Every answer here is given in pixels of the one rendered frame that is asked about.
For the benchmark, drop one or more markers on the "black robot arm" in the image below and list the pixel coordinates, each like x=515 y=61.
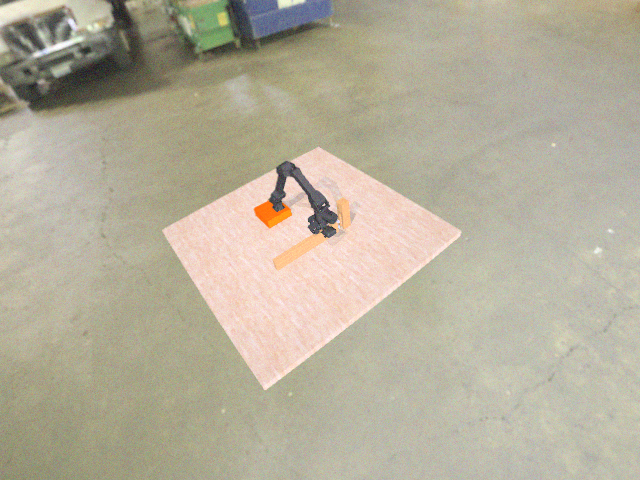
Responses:
x=315 y=197

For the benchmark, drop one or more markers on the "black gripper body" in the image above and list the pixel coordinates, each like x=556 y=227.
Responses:
x=327 y=230

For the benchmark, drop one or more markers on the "light wooden rail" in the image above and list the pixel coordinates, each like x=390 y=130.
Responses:
x=301 y=248

